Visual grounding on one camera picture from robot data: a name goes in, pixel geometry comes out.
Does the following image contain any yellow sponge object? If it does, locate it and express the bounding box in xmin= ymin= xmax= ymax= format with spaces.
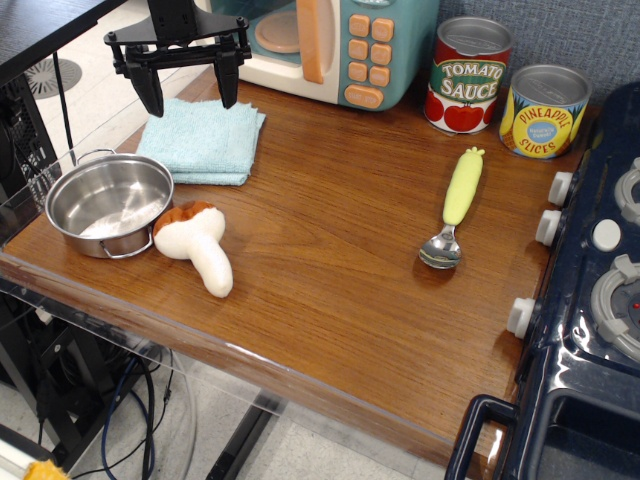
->
xmin=22 ymin=460 xmax=69 ymax=480

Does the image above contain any pineapple slices can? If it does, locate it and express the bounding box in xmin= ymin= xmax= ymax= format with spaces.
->
xmin=499 ymin=64 xmax=592 ymax=160

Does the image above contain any dark blue toy stove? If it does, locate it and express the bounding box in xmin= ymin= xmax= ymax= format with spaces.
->
xmin=446 ymin=83 xmax=639 ymax=479

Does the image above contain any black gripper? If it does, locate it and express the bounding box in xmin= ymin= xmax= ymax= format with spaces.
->
xmin=104 ymin=1 xmax=252 ymax=117

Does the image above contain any toy microwave oven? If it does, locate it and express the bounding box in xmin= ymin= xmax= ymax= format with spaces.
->
xmin=197 ymin=0 xmax=440 ymax=111

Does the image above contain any black cable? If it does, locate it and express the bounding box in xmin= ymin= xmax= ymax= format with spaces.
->
xmin=69 ymin=349 xmax=176 ymax=480

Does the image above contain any yellow handled metal spoon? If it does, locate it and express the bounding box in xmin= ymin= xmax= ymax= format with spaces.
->
xmin=419 ymin=147 xmax=485 ymax=270

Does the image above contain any black desk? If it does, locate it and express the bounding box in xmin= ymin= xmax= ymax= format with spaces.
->
xmin=1 ymin=0 xmax=124 ymax=85

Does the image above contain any plush mushroom toy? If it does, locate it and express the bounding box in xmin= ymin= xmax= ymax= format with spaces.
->
xmin=153 ymin=201 xmax=233 ymax=298

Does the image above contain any blue cable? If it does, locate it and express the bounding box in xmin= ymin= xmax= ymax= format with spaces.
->
xmin=101 ymin=357 xmax=156 ymax=480

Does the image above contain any small steel pot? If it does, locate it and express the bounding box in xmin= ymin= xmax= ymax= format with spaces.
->
xmin=45 ymin=152 xmax=174 ymax=260

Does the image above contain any black computer tower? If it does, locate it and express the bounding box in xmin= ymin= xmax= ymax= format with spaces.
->
xmin=1 ymin=74 xmax=57 ymax=203

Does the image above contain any black table leg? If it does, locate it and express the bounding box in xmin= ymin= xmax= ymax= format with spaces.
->
xmin=205 ymin=402 xmax=279 ymax=480

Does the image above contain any tomato sauce can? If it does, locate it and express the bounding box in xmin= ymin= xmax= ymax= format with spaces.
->
xmin=424 ymin=16 xmax=514 ymax=134

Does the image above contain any light blue folded cloth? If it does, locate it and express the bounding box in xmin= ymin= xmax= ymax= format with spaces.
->
xmin=137 ymin=98 xmax=266 ymax=186

